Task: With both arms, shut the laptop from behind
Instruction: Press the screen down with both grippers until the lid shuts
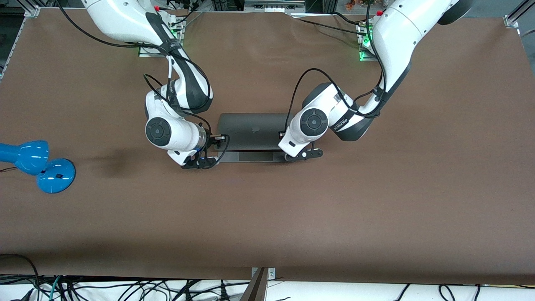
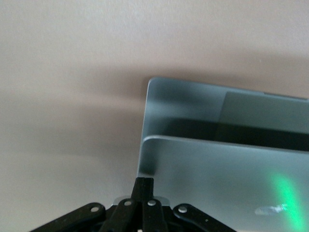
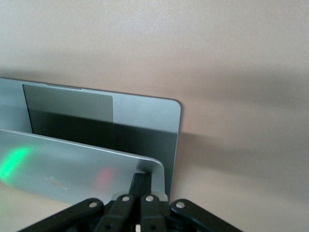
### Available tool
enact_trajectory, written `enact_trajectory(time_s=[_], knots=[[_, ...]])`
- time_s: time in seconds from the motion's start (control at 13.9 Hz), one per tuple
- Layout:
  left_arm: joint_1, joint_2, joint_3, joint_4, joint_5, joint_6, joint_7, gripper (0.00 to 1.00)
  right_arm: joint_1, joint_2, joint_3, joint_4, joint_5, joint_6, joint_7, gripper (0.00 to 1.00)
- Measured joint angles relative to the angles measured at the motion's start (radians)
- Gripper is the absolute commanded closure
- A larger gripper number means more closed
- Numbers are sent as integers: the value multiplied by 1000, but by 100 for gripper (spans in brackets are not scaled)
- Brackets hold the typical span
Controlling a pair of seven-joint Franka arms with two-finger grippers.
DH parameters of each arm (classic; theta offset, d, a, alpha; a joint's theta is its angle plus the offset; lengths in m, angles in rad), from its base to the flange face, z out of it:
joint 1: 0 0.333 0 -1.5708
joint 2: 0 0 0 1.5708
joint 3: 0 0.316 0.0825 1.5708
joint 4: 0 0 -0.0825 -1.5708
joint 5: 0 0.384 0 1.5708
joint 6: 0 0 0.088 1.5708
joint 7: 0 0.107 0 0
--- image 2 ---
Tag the brown table cloth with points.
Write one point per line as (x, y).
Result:
(72, 72)

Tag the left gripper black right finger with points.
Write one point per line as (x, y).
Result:
(154, 217)

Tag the grey laptop with black keyboard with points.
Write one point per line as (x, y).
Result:
(217, 169)

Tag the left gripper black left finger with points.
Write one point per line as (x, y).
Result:
(120, 215)

